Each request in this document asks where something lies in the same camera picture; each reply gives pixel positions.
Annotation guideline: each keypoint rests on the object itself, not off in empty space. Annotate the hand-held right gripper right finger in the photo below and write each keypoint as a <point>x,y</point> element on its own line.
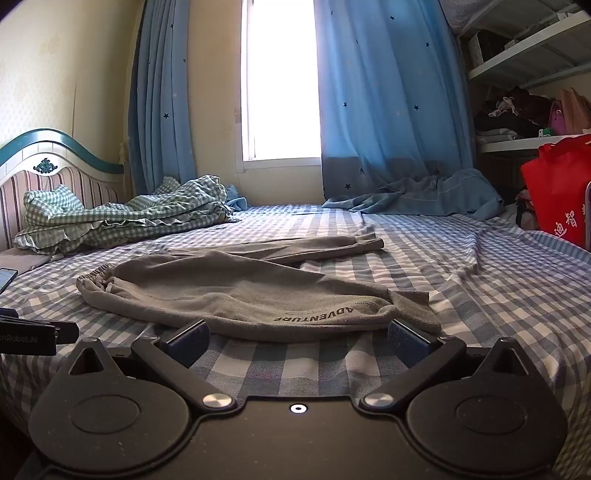
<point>405,340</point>

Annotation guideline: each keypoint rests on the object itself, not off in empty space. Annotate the narrow blue star curtain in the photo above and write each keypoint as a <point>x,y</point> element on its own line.
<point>161,87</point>

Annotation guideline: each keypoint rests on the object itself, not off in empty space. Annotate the blue blanket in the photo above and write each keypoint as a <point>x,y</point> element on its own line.
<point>425,194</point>

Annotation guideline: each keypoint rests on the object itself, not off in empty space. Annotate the white shelf unit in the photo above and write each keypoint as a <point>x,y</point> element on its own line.
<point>521,64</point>

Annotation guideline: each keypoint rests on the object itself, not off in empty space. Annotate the green checked quilt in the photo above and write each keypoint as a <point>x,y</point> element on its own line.
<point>124,212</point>

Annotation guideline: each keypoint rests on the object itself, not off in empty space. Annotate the grey pants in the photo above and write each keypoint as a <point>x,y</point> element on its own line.
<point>258,295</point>

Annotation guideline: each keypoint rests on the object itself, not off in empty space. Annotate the blue checked bed sheet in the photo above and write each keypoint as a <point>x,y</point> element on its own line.
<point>485,295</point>

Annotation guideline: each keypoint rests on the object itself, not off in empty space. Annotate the red shopping bag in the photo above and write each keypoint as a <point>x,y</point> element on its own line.
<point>561,189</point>

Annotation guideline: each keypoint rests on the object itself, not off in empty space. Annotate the black smartphone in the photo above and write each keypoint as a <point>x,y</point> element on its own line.
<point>5,279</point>

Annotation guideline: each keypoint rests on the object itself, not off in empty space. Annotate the pile of dark clothes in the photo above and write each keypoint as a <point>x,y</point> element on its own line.
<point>508,117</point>

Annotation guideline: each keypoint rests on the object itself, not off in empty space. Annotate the tan bag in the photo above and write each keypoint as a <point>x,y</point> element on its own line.
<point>575,110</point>

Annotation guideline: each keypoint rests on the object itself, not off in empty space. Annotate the pink bag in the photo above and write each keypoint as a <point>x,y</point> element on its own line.
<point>556,121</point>

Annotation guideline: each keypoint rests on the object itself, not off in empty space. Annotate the striped headboard with teal trim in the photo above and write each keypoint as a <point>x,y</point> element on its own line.
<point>55,170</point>

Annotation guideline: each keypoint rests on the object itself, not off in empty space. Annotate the bright window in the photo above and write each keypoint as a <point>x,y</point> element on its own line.
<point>281,78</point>

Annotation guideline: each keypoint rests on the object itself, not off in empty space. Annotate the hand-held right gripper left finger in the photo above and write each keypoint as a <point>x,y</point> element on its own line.
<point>188,344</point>

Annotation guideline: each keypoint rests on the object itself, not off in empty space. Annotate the wide blue star curtain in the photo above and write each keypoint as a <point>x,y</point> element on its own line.
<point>388,92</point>

